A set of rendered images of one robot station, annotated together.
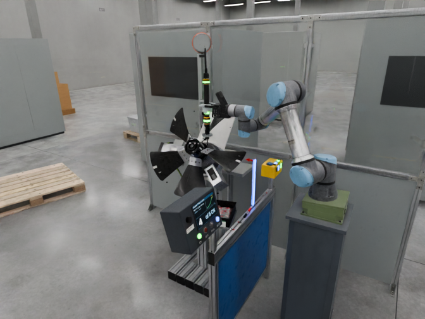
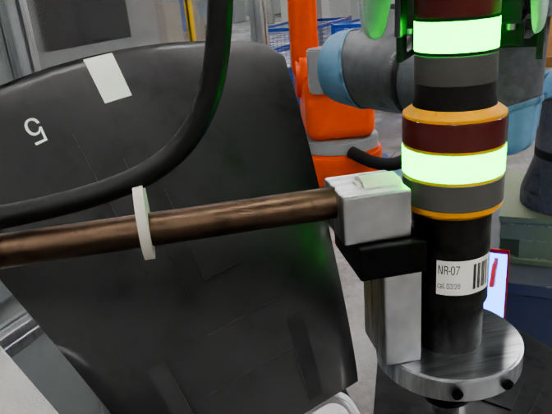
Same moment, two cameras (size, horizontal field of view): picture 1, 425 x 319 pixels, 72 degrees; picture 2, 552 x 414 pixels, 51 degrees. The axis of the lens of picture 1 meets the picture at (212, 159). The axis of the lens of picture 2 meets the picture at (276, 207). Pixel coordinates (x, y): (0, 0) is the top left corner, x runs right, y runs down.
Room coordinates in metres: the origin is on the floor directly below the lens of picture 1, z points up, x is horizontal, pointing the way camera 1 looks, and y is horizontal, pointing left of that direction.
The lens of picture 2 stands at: (2.01, 0.27, 1.48)
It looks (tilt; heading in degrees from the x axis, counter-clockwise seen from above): 21 degrees down; 264
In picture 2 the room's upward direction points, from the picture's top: 5 degrees counter-clockwise
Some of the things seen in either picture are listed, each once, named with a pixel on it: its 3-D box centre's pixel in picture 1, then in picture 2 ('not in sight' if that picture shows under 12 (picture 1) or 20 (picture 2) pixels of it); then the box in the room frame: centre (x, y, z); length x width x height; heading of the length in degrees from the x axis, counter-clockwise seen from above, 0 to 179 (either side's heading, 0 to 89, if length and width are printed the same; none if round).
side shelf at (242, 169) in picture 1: (230, 166); not in sight; (2.44, -0.16, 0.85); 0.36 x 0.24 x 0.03; 58
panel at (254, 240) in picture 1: (246, 264); not in sight; (1.63, -0.22, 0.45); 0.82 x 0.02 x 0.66; 148
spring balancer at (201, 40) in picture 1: (202, 43); not in sight; (2.63, 0.07, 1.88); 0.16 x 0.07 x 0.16; 93
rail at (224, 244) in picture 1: (247, 218); not in sight; (1.63, -0.22, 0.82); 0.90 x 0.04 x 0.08; 148
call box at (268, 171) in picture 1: (271, 168); not in sight; (1.97, -0.43, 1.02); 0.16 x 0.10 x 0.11; 148
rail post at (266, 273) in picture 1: (269, 238); not in sight; (2.00, -0.45, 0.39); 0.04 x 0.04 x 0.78; 58
